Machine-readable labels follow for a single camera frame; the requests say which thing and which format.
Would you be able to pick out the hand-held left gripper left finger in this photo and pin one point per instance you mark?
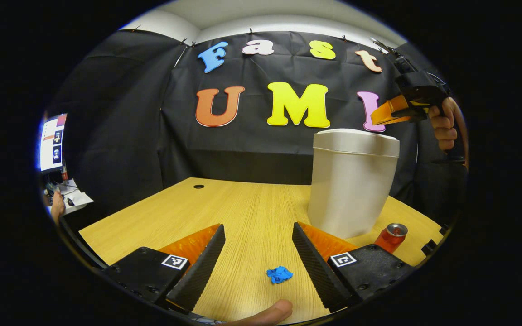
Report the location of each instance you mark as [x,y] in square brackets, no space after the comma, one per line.
[202,271]

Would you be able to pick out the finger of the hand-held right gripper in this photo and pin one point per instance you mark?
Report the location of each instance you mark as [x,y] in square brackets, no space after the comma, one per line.
[390,111]

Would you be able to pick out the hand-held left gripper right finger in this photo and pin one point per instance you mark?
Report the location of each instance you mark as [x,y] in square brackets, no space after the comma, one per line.
[317,271]

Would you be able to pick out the blue paper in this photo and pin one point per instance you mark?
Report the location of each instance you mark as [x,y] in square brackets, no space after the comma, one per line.
[279,274]

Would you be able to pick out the red pop can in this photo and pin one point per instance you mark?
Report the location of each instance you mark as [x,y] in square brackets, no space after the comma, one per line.
[390,239]

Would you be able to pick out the white desktop garbage bin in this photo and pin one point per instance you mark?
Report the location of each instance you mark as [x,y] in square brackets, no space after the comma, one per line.
[351,190]

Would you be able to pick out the wooden desktop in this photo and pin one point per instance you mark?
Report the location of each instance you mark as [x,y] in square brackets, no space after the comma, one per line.
[243,213]

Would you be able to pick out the white papers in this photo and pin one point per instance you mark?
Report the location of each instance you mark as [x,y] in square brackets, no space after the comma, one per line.
[77,197]

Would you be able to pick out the black backdrop cloth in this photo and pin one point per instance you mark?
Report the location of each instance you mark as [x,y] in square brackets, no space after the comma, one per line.
[120,136]

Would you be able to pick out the computer monitor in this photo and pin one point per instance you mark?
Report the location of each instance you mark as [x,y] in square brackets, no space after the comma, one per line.
[53,142]

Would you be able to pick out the black desk edge bracket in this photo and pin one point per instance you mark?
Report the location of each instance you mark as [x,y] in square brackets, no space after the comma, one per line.
[428,247]
[444,229]

